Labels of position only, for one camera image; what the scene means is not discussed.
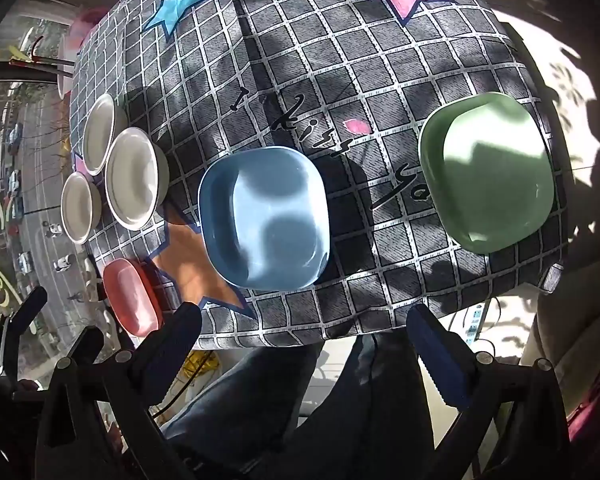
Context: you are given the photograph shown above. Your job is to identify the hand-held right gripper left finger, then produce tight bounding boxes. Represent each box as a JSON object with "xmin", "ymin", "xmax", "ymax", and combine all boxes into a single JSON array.
[{"xmin": 32, "ymin": 301, "xmax": 203, "ymax": 480}]

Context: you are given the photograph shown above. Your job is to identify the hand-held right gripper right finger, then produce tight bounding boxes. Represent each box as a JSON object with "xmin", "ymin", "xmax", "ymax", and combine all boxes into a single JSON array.
[{"xmin": 406, "ymin": 304, "xmax": 573, "ymax": 480}]

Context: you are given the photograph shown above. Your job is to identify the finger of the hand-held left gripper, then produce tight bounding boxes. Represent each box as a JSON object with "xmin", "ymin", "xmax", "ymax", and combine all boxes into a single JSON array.
[
  {"xmin": 0, "ymin": 286, "xmax": 48, "ymax": 376},
  {"xmin": 62, "ymin": 326, "xmax": 105, "ymax": 361}
]

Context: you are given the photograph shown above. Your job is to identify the red square plate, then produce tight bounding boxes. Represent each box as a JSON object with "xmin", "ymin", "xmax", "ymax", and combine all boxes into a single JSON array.
[{"xmin": 102, "ymin": 257, "xmax": 165, "ymax": 337}]

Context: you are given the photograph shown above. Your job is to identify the blue square plate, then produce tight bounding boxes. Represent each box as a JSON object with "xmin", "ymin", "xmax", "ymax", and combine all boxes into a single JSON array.
[{"xmin": 198, "ymin": 146, "xmax": 332, "ymax": 292}]

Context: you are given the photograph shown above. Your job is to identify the white round deep plate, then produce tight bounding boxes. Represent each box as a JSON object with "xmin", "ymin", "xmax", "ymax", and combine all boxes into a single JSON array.
[
  {"xmin": 82, "ymin": 92, "xmax": 126, "ymax": 177},
  {"xmin": 105, "ymin": 127, "xmax": 170, "ymax": 231}
]

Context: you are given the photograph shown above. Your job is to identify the green square plate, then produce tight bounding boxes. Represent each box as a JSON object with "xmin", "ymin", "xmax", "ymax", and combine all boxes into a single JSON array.
[{"xmin": 418, "ymin": 92, "xmax": 556, "ymax": 255}]

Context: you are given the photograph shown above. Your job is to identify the white power strip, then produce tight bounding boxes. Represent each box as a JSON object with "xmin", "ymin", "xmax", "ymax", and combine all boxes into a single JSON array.
[{"xmin": 457, "ymin": 304, "xmax": 487, "ymax": 346}]

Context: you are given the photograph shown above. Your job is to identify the person's blue jeans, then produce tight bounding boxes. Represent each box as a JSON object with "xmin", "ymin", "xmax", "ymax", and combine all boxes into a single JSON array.
[{"xmin": 160, "ymin": 332, "xmax": 436, "ymax": 480}]

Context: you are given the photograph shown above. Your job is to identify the white round bowl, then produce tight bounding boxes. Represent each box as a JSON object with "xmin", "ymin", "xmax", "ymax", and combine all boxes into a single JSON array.
[{"xmin": 60, "ymin": 171, "xmax": 103, "ymax": 245}]

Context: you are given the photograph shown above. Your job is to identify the beige sofa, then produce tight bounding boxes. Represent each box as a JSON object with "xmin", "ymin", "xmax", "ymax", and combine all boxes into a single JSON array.
[{"xmin": 522, "ymin": 255, "xmax": 600, "ymax": 376}]

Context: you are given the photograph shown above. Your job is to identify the pink plastic basin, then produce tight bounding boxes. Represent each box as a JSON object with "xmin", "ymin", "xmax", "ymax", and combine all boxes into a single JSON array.
[{"xmin": 62, "ymin": 6, "xmax": 113, "ymax": 56}]

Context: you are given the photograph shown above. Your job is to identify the grey checked star tablecloth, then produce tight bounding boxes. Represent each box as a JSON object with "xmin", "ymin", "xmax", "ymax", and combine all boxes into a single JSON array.
[{"xmin": 70, "ymin": 0, "xmax": 568, "ymax": 351}]

